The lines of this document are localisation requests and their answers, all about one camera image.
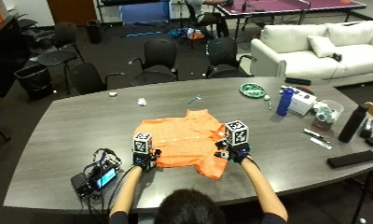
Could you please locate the person's right hand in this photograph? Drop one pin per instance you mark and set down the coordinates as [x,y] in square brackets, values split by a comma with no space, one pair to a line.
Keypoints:
[238,153]

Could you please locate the white cardboard box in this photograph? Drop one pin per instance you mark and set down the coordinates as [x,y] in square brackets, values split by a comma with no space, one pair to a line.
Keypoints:
[302,102]

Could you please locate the light blue pen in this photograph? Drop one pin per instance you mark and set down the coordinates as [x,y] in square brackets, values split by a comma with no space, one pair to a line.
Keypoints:
[269,104]

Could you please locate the orange button shirt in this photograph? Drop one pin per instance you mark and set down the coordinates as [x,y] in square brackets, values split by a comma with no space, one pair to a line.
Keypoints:
[186,140]

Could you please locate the black wide trash bin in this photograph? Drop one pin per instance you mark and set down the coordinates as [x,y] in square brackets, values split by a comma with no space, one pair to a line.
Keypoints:
[35,81]

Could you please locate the black remote bar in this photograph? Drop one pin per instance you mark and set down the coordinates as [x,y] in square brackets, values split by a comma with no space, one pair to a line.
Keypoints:
[297,81]

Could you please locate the black narrow trash bin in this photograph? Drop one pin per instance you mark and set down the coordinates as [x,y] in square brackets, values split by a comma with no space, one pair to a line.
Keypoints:
[95,31]

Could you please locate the black tall bottle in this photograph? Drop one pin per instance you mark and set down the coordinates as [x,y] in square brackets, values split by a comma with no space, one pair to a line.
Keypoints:
[351,124]

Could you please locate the purple table tennis table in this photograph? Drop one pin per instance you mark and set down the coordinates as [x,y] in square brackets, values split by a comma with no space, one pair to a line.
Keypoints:
[285,5]

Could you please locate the black marker pen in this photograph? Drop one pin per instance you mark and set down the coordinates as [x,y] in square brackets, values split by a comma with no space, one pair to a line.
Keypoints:
[313,133]

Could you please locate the black side cabinet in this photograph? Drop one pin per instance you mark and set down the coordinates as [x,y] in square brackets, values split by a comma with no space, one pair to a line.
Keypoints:
[4,56]

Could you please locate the person's left hand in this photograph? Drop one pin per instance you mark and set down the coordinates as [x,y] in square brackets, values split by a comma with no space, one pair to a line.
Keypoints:
[143,160]

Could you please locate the small white cushion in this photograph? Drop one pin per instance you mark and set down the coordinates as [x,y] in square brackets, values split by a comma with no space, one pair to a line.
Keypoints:
[321,46]

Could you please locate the white marker cube on glove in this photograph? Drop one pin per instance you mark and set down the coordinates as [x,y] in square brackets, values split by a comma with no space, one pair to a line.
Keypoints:
[141,142]
[237,132]

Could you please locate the black game controller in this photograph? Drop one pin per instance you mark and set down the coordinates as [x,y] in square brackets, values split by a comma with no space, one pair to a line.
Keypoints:
[337,57]

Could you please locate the white marker cube on left glove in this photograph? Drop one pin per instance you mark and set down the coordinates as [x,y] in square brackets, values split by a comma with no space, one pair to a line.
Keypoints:
[141,142]

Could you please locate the white sofa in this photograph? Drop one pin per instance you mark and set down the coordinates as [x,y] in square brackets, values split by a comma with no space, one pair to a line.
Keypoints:
[302,63]

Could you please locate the colourful pile of items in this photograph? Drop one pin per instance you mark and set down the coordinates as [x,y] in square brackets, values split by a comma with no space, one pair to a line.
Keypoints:
[186,33]

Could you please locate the large white cushion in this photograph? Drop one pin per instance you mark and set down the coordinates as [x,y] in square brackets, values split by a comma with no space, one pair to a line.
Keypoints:
[351,32]

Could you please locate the white marker cube on right glove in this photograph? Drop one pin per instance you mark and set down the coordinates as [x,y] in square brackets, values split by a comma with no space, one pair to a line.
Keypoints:
[237,132]

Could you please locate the the person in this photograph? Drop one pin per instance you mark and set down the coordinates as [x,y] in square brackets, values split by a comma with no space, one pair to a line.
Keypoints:
[116,218]

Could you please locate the long black flat case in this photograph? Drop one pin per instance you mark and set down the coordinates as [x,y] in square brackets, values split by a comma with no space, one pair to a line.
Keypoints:
[351,159]

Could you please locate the white flat strip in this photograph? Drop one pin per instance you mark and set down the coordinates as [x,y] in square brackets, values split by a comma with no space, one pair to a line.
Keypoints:
[321,143]

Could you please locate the crumpled white paper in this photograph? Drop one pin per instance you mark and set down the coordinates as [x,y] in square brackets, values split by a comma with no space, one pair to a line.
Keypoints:
[141,101]

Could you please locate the green patterned plate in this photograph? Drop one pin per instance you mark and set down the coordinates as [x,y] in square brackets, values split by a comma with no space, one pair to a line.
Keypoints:
[252,90]

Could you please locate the blue water bottle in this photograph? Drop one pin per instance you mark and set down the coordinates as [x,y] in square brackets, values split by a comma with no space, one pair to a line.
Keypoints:
[284,102]

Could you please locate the brown wooden door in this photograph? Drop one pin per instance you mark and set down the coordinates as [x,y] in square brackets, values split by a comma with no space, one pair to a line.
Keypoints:
[71,11]

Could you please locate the clear plastic container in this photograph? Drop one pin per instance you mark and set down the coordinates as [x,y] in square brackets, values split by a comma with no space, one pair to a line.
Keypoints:
[326,115]

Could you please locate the small white ball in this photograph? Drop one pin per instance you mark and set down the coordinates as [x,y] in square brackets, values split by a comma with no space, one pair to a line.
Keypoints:
[266,97]

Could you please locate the blue panel board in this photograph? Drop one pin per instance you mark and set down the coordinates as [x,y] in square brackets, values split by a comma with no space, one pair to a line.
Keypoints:
[145,12]

